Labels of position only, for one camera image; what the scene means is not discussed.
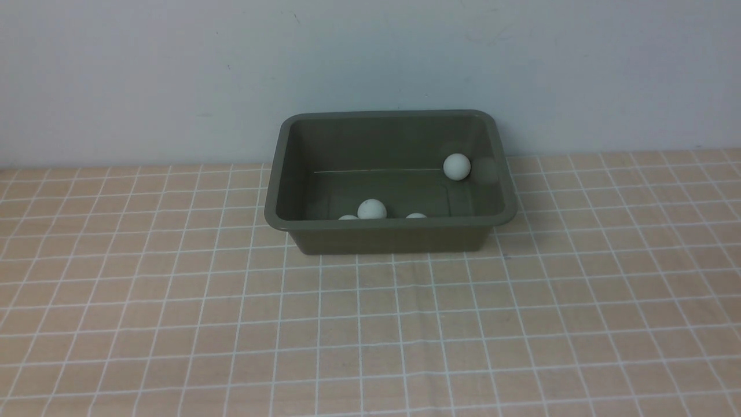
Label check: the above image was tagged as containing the olive green plastic bin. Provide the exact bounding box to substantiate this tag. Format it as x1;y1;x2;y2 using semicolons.
264;110;519;254

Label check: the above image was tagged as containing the white ping-pong ball with logo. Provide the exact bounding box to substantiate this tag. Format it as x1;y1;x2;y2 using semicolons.
443;153;472;181

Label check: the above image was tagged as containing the beige checkered tablecloth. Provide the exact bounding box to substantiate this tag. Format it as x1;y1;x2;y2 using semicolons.
1;149;740;416

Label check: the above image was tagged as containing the white ping-pong ball small speck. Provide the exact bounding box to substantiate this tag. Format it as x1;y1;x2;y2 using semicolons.
357;199;387;220

